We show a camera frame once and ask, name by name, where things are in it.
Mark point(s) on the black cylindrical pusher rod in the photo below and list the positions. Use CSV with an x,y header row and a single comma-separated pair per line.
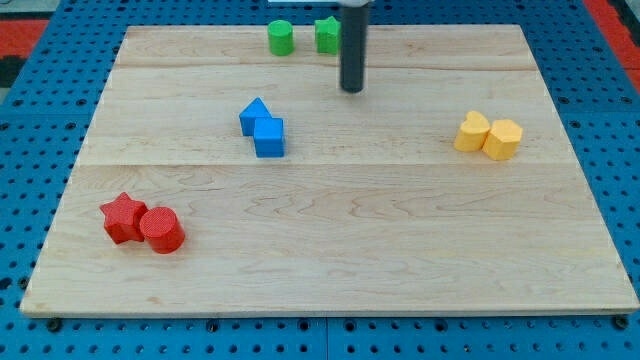
x,y
354,24

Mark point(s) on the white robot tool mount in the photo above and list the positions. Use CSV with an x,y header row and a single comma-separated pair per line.
x,y
320,3

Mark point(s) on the green star block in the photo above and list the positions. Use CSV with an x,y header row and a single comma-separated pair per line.
x,y
327,35

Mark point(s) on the red star block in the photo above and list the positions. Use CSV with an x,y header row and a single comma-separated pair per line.
x,y
122,218

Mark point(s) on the green cylinder block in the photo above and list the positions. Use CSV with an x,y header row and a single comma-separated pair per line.
x,y
280,37

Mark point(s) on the blue triangle block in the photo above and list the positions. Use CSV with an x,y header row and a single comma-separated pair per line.
x,y
255,109

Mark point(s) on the blue cube block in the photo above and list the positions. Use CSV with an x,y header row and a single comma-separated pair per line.
x,y
268,136

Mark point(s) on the yellow heart block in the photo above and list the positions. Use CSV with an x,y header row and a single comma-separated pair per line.
x,y
472,132

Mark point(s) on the yellow hexagon block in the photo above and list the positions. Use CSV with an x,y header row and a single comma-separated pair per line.
x,y
502,140

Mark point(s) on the wooden board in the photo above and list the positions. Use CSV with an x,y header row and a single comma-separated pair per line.
x,y
371,211

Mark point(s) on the red cylinder block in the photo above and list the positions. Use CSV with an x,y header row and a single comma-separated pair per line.
x,y
162,230

